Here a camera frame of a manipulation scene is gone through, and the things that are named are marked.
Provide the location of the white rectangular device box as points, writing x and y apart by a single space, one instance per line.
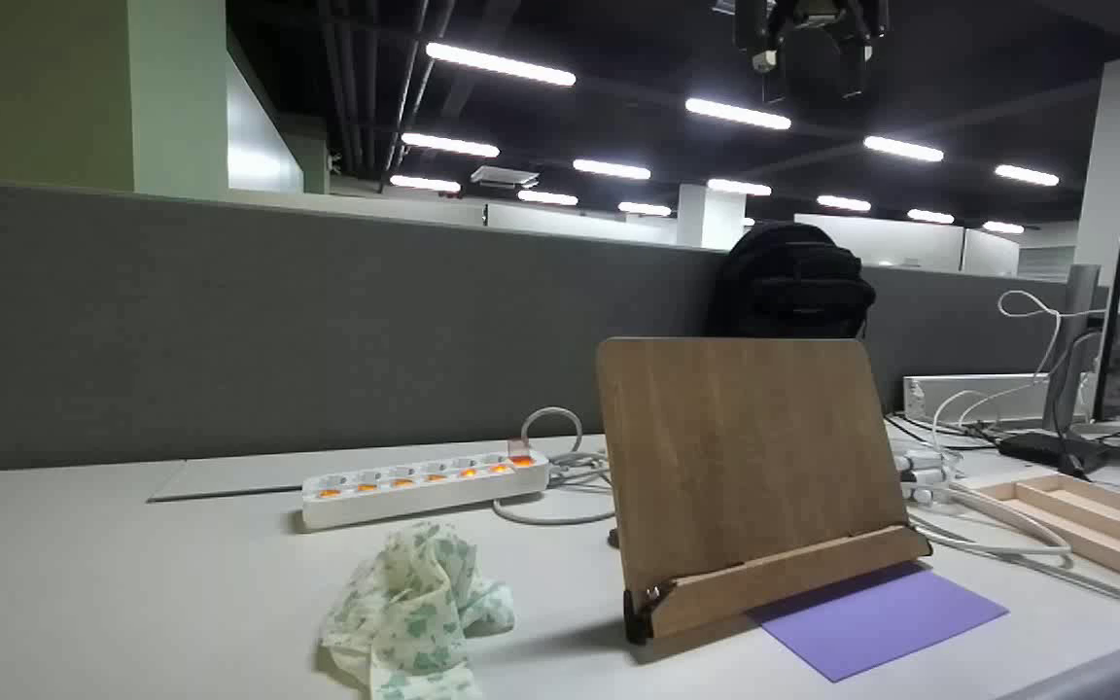
972 399

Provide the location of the light wooden frame tray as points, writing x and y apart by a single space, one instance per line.
1088 518

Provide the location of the grey office partition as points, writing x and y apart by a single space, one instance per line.
261 334

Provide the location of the white power strip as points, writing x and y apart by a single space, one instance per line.
425 487

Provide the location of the fluorescent ceiling light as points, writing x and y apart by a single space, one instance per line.
932 214
846 203
500 62
648 207
611 168
903 148
1004 225
735 113
448 146
1026 177
548 197
738 189
425 183

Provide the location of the white plug adapters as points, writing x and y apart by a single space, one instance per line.
926 468

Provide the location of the ceiling air vent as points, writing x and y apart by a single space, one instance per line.
501 177

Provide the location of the purple paper sheet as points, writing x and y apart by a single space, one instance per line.
885 623

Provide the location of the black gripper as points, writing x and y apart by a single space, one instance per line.
827 45

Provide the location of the wooden board book stand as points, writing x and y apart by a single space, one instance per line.
738 468

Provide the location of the black backpack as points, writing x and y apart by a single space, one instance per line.
788 286

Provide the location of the grey monitor stand pole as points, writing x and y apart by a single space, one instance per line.
1077 352

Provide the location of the white cloth with green pattern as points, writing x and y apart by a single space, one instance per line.
409 623

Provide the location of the black monitor base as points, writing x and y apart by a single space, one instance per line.
1057 454

